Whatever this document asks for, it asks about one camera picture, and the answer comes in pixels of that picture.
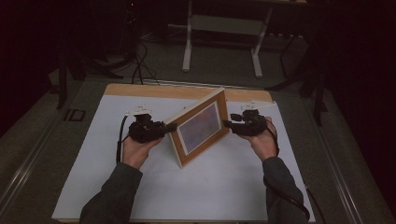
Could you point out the wooden picture frame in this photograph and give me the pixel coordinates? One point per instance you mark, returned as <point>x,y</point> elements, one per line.
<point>199,129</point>

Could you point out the black metal stand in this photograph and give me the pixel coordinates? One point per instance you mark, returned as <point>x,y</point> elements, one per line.
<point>317,99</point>
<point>62,81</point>

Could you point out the black floor socket plate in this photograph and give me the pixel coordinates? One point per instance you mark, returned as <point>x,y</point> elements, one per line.
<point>74,115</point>

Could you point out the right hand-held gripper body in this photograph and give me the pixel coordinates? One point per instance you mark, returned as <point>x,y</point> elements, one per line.
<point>253,124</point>

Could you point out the person's right hand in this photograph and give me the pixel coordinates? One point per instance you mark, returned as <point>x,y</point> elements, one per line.
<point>264,144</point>

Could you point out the white sheet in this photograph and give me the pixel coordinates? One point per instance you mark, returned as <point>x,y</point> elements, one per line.
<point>202,186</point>

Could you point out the white metal stand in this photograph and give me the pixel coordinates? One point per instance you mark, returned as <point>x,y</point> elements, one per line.
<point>188,46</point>

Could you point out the white floor strip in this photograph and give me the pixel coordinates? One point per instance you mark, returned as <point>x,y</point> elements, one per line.
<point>193,84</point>

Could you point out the metal floor rail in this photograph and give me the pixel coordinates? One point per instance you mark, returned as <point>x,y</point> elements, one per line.
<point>337,174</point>
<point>25,168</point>

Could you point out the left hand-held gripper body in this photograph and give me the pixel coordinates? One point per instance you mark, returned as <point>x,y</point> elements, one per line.
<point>144,130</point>

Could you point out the person's left hand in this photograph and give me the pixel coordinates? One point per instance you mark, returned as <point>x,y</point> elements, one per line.
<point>137,154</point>

